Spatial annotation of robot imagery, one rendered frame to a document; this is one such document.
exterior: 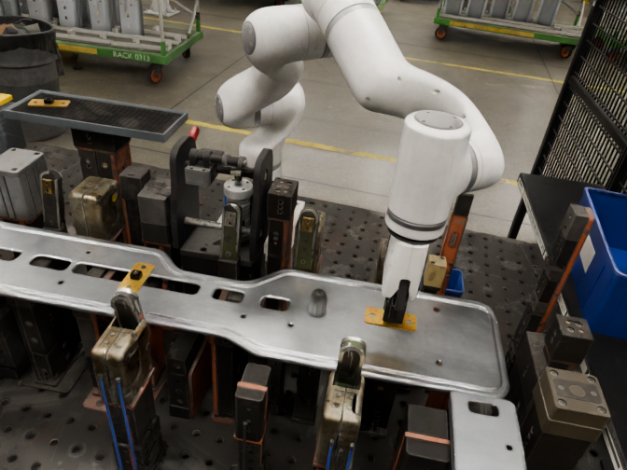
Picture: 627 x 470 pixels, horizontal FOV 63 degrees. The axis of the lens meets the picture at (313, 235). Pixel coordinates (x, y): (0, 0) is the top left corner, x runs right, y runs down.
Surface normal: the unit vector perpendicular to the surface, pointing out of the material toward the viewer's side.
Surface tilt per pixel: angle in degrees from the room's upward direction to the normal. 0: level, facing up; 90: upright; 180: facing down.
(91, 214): 90
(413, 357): 0
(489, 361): 0
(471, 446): 0
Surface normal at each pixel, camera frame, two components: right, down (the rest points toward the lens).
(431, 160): -0.20, 0.55
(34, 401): 0.08, -0.82
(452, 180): 0.49, 0.54
